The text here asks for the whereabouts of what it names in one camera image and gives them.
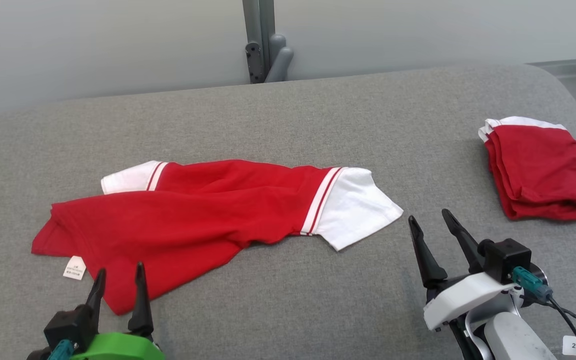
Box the grey metal post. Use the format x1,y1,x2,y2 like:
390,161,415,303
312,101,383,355
242,0,275,84

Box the red shirt with white sleeves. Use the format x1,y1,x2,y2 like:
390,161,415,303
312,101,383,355
31,159,404,316

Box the black cable with teal plug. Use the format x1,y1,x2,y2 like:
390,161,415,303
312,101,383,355
512,266,576,360

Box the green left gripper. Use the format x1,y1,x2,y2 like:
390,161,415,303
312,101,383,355
70,262,166,360

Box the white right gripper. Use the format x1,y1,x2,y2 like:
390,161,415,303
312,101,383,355
408,208,520,332

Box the grey rounded post bracket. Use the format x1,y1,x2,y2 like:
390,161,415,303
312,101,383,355
264,34,294,83

